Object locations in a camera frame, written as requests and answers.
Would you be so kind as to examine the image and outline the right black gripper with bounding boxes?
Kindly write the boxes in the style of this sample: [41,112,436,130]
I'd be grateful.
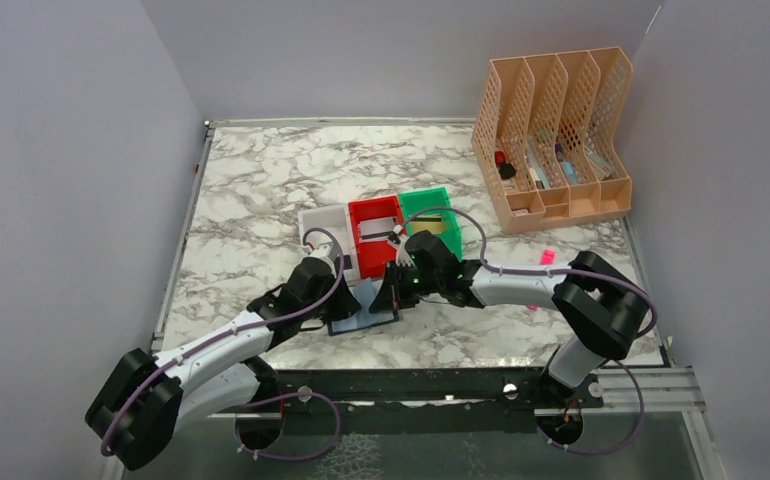
[369,260,443,314]

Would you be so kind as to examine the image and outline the navy blue card holder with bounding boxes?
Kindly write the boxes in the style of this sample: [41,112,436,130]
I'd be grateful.
[327,279,400,337]

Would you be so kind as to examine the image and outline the white plastic bin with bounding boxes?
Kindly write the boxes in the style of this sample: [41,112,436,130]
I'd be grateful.
[297,203,360,283]

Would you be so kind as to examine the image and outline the peach file organizer rack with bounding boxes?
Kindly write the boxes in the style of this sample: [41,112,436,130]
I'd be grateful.
[471,47,633,234]

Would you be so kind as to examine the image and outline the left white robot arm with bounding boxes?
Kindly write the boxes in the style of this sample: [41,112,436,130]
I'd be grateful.
[84,250,361,470]

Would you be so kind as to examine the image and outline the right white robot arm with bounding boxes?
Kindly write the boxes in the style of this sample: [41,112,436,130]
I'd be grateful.
[369,231,654,407]

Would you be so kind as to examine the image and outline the gold card in green bin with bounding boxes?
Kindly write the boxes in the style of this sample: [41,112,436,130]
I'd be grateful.
[408,215,446,235]

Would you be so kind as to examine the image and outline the red plastic bin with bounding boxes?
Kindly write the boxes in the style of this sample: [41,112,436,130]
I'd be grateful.
[348,195,403,279]

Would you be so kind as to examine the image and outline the green plastic bin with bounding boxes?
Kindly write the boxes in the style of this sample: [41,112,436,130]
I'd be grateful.
[397,187,462,260]

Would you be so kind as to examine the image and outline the pink highlighter pen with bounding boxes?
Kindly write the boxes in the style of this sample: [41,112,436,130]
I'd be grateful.
[527,249,555,311]

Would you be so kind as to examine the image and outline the red black stamp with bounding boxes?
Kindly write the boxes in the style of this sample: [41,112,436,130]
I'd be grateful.
[493,150,517,181]

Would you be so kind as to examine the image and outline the clear pen pack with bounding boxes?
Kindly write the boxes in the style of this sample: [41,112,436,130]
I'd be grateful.
[525,141,550,190]

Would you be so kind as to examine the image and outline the grey stapler in rack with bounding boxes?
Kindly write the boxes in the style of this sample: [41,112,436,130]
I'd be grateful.
[583,145,616,180]

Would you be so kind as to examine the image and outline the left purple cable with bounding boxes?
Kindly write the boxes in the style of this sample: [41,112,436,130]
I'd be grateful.
[100,227,348,458]

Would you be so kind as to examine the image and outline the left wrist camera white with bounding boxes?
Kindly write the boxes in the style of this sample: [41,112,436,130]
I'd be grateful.
[303,241,339,262]

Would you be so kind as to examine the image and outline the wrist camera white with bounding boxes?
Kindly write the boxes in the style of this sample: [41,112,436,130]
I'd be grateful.
[388,229,415,268]
[303,241,339,262]

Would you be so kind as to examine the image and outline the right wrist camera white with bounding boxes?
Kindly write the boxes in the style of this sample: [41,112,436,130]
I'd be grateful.
[388,229,415,268]

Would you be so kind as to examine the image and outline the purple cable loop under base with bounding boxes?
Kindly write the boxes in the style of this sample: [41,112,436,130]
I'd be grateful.
[233,394,341,462]

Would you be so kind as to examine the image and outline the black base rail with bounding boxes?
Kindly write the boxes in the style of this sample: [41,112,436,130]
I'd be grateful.
[126,354,704,439]

